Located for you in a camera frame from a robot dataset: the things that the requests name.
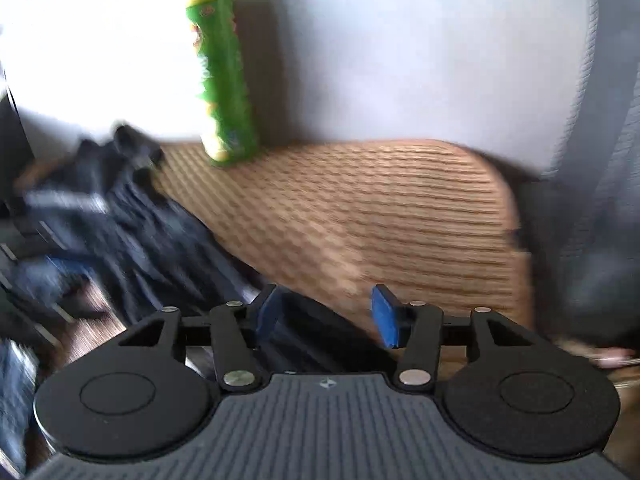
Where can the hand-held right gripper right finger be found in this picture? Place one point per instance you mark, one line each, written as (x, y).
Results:
(387, 322)

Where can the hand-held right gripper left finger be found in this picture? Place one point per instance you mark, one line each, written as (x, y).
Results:
(267, 317)

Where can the black sweater with grey band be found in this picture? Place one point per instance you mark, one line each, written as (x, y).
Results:
(150, 240)

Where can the woven tan seat mat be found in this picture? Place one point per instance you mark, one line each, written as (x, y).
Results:
(375, 220)

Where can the green chips can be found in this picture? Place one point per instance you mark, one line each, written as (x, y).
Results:
(225, 85)

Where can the white sofa back cushion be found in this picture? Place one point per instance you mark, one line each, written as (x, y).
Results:
(400, 60)

